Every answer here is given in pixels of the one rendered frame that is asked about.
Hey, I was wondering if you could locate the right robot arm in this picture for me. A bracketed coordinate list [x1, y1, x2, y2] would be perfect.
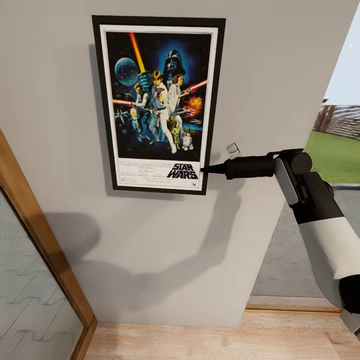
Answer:
[200, 141, 360, 323]

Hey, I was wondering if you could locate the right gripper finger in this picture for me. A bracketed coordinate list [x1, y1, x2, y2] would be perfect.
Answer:
[200, 161, 227, 174]

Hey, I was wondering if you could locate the poster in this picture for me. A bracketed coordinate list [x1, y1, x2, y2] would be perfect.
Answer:
[92, 15, 226, 196]

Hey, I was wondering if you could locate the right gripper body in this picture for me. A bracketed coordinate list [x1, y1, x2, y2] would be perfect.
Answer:
[226, 156, 258, 180]

